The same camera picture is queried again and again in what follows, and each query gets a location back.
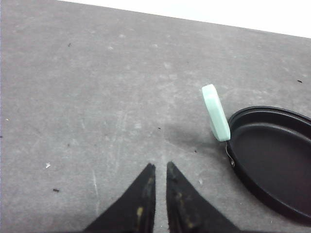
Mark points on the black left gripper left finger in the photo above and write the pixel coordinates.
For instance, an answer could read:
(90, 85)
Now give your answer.
(134, 211)

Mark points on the black frying pan mint handle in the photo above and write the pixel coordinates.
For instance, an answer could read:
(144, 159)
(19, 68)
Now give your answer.
(269, 149)

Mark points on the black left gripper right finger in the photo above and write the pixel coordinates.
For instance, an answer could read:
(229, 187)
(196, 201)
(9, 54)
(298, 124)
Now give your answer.
(188, 211)

